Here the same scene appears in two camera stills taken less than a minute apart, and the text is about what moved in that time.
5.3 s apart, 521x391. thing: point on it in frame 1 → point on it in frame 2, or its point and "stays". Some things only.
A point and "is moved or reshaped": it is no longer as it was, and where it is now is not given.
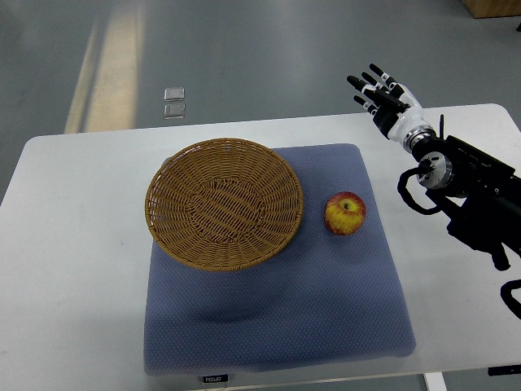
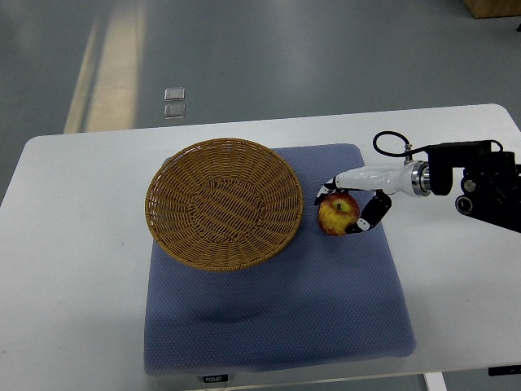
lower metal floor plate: [176, 111] stays
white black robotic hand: [395, 109] → [413, 177]
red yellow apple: [345, 213] is moved or reshaped
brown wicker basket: [224, 204] stays
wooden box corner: [479, 9] stays
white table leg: [435, 381] stays
